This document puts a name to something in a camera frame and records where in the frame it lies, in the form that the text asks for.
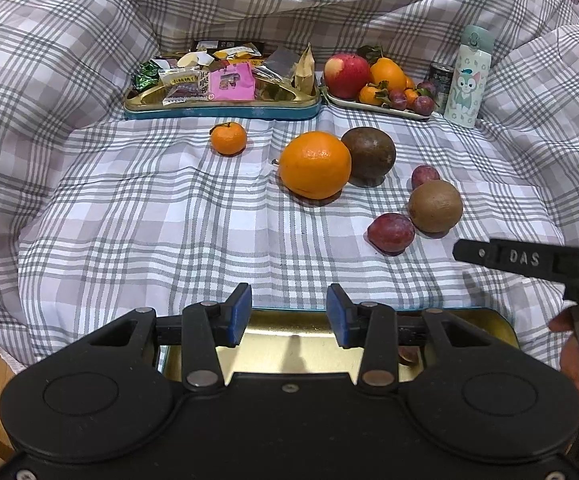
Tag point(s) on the mandarin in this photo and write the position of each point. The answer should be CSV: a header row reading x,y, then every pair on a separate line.
x,y
228,139

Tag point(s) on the dark metal can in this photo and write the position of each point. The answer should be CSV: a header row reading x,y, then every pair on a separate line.
x,y
440,85

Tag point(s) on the large orange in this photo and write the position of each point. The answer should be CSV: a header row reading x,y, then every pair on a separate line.
x,y
314,165

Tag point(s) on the white cartoon print bottle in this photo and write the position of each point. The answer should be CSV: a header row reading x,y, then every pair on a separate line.
x,y
465,80

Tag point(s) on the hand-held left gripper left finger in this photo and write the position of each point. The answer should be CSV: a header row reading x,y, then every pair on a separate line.
x,y
235,315

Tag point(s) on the tray of snack packets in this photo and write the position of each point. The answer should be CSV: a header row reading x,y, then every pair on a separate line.
x,y
219,111

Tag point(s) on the pink snack packet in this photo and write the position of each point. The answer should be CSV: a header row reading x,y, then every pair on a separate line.
x,y
232,82

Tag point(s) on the grey plaid blanket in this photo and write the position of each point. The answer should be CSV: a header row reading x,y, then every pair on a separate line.
x,y
94,185

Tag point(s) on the small orange fruit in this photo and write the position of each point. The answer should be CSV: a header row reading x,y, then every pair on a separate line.
x,y
410,96

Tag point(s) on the dark brown round fruit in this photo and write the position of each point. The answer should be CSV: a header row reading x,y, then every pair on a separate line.
x,y
373,156

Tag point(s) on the small purple plum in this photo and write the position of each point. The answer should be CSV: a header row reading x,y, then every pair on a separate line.
x,y
398,101
427,88
423,105

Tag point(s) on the white plate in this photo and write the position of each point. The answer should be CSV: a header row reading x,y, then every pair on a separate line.
x,y
374,109

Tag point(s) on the black snack packet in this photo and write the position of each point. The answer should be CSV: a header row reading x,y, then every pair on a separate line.
x,y
227,47

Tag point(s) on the red apple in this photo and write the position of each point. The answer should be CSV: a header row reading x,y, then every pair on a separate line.
x,y
347,76

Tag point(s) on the person's right hand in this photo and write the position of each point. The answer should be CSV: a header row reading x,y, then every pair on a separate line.
x,y
575,360

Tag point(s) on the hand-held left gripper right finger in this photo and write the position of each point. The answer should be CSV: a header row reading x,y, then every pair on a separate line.
x,y
342,316

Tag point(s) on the grey snack packet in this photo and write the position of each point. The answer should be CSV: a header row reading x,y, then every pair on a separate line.
x,y
280,63

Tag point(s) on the brown paper packet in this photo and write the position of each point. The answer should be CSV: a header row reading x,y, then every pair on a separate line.
x,y
304,70

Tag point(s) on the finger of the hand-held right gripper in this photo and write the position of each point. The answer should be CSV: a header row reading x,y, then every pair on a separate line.
x,y
474,251

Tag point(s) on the red plum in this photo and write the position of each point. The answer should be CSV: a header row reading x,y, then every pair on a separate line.
x,y
425,176
391,233
409,356

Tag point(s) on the cream snack packet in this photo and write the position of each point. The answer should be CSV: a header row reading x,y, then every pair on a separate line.
x,y
194,60

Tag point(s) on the brown kiwi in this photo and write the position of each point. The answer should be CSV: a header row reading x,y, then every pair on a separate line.
x,y
435,206

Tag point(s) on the gold metal tray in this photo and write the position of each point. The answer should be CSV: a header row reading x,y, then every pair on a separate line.
x,y
269,341

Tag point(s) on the small persimmon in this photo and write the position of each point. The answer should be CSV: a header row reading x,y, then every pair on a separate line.
x,y
371,95

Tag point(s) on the green candy wrapper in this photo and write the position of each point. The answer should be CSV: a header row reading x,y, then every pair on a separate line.
x,y
145,76

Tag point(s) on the orange with leaves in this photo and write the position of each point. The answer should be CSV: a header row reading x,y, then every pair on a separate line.
x,y
388,75

